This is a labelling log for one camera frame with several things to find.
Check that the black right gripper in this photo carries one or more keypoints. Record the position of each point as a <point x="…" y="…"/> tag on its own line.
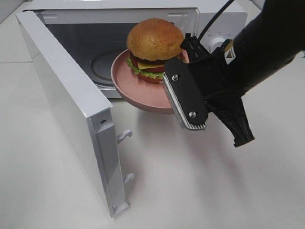
<point x="202" y="86"/>

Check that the pink round plate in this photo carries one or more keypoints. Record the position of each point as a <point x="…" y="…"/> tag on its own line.
<point x="144" y="95"/>

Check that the burger with sesame-free bun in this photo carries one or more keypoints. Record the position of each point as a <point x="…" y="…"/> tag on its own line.
<point x="151" y="43"/>

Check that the white microwave door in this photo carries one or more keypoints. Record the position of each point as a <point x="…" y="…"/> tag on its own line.
<point x="81" y="109"/>

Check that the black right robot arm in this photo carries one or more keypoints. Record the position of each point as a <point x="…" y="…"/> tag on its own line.
<point x="265" y="45"/>

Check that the upper white microwave knob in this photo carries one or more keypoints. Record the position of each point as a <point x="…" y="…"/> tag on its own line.
<point x="216" y="42"/>

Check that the glass microwave turntable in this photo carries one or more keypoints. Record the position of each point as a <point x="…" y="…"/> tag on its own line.
<point x="101" y="67"/>

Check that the white microwave oven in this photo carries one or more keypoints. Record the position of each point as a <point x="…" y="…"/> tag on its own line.
<point x="87" y="28"/>

